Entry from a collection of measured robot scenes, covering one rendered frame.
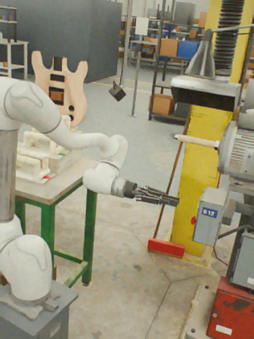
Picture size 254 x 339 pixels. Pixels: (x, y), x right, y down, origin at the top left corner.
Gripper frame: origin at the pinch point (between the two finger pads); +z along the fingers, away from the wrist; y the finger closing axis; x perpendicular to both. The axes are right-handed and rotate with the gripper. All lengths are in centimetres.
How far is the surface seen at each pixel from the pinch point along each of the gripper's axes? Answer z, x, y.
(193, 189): -9, -46, -120
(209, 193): 14.6, 5.3, -5.9
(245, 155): 25.2, 20.6, -19.7
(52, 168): -72, -10, -21
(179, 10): -143, 87, -512
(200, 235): 15.3, -10.8, 2.8
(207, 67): 2, 55, -19
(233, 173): 21.8, 10.1, -23.1
